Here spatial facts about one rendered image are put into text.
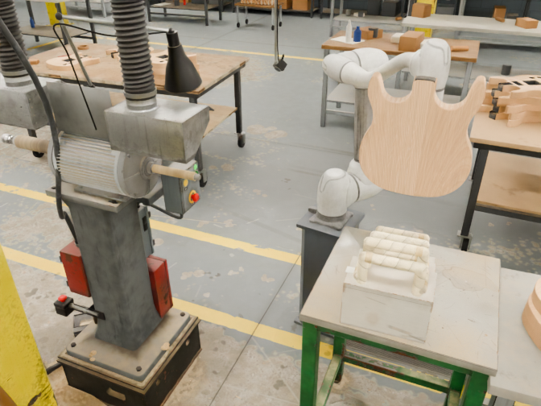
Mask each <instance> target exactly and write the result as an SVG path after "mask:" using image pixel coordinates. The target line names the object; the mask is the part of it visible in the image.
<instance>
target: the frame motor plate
mask: <svg viewBox="0 0 541 406"><path fill-rule="evenodd" d="M77 186H78V184H71V183H66V182H63V181H61V200H65V201H71V202H75V203H78V204H82V205H87V206H91V207H94V208H98V209H103V210H108V211H111V212H115V213H118V212H120V211H121V210H122V209H124V208H125V207H126V206H128V204H129V203H131V202H132V201H134V200H135V199H136V198H133V197H132V198H131V199H129V200H128V201H127V202H123V201H116V200H113V199H109V198H105V197H99V196H96V195H92V194H88V193H83V192H78V191H75V190H74V188H75V187H77ZM45 193H46V195H47V196H49V197H54V198H56V184H54V185H52V186H51V187H49V188H47V189H45Z"/></svg>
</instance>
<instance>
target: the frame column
mask: <svg viewBox="0 0 541 406"><path fill-rule="evenodd" d="M62 201H63V202H64V203H65V204H66V206H67V207H69V211H70V214H71V217H72V223H73V226H74V230H75V233H76V239H77V242H78V245H79V248H80V252H81V258H82V261H83V264H84V268H85V274H86V276H87V280H88V283H89V289H90V292H91V296H92V299H93V305H94V308H95V310H97V311H99V312H102V313H104V315H105V320H102V319H99V318H98V319H97V329H96V333H95V335H94V337H95V338H98V339H100V340H102V341H105V342H109V343H111V344H114V345H116V346H120V347H123V348H125V349H128V350H132V351H135V350H137V349H138V348H139V347H140V346H141V345H142V343H143V342H144V341H145V340H146V339H147V337H148V336H149V335H150V334H151V332H152V331H153V330H154V329H155V327H156V326H157V325H158V324H159V323H160V322H161V321H162V320H163V318H162V319H161V317H160V315H159V313H158V311H157V310H156V308H155V305H154V301H153V296H152V291H151V282H150V277H149V272H148V267H147V258H146V254H145V249H144V244H143V239H142V231H141V226H140V221H139V215H138V206H137V202H136V199H135V200H134V201H132V202H131V203H129V204H128V206H126V207H125V208H124V209H122V210H121V211H120V212H118V213H115V212H111V211H108V210H103V209H98V208H94V207H91V206H87V205H82V204H78V203H75V202H71V201H65V200H62Z"/></svg>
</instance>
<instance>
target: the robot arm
mask: <svg viewBox="0 0 541 406"><path fill-rule="evenodd" d="M450 62H451V51H450V47H449V45H448V44H447V42H446V41H444V40H443V39H437V38H433V39H430V40H428V41H427V42H426V43H425V44H424V45H423V46H422V48H421V49H419V50H418V51H417V52H405V53H403V54H400V55H398V56H396V57H395V58H393V59H391V60H388V56H387V54H386V53H385V52H384V51H382V50H379V49H377V48H359V49H355V50H352V51H348V52H342V53H338V54H330V55H328V56H326V57H325V58H324V60H323V62H322V67H323V70H324V72H325V73H326V74H327V75H328V76H329V77H330V78H332V79H333V80H335V81H338V82H340V83H344V84H347V85H353V87H354V88H355V92H354V158H353V159H352V160H351V162H350V163H349V167H348V170H347V172H346V171H344V170H342V169H339V168H330V169H329V170H327V171H326V172H324V174H323V175H322V177H321V178H320V182H319V184H318V189H317V207H315V206H309V207H308V208H309V209H308V211H309V212H311V213H314V215H313V216H312V217H310V218H309V222H311V223H316V224H319V225H322V226H327V227H329V228H333V229H334V230H337V231H341V230H342V227H343V226H344V225H345V223H346V222H347V221H348V220H349V219H350V218H351V217H352V216H353V213H352V212H349V211H347V207H349V206H350V205H351V204H352V203H354V202H355V201H362V200H365V199H367V198H370V197H372V196H375V195H376V194H378V193H380V192H381V191H382V190H383V188H380V187H378V186H377V185H375V184H373V183H372V182H371V181H370V180H369V179H368V178H367V177H366V176H365V174H364V172H363V171H362V170H361V165H360V162H359V149H360V145H361V141H362V140H363V137H364V135H365V133H366V132H367V130H368V129H369V127H370V126H371V124H372V121H373V110H372V106H371V104H370V100H369V97H368V85H369V82H370V78H371V77H372V76H373V74H374V73H375V72H380V73H381V75H382V80H383V81H385V80H386V79H388V78H389V77H391V76H393V75H394V74H396V73H397V72H398V71H400V70H401V69H403V68H409V70H410V73H411V75H412V76H413V77H415V76H416V75H417V76H427V77H435V78H437V84H436V95H437V97H438V98H439V99H440V100H441V101H443V96H444V87H445V84H446V81H447V79H448V74H449V69H450Z"/></svg>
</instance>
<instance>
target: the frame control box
mask: <svg viewBox="0 0 541 406"><path fill-rule="evenodd" d="M194 164H196V165H197V168H196V170H193V165H194ZM168 167H170V168H178V169H182V170H186V171H190V172H195V171H198V163H197V161H195V160H191V161H190V162H188V163H187V164H182V163H177V162H174V163H172V164H171V165H169V166H168ZM198 174H199V172H198ZM161 180H162V186H163V197H164V203H165V209H166V210H165V209H162V208H160V207H158V206H157V205H154V204H152V205H150V206H151V207H153V208H155V209H157V210H159V211H160V212H162V213H165V214H166V215H168V216H170V217H172V218H175V219H182V218H183V216H184V214H185V213H186V212H187V211H188V210H189V209H191V208H192V207H193V206H194V205H195V204H196V202H195V201H193V199H192V195H194V194H195V193H198V194H199V199H198V200H200V181H199V180H195V181H194V180H188V185H187V186H184V181H185V180H186V179H182V178H179V177H174V176H167V175H163V174H161ZM168 211H169V212H168ZM170 212H173V213H179V214H180V216H177V215H175V214H173V213H170Z"/></svg>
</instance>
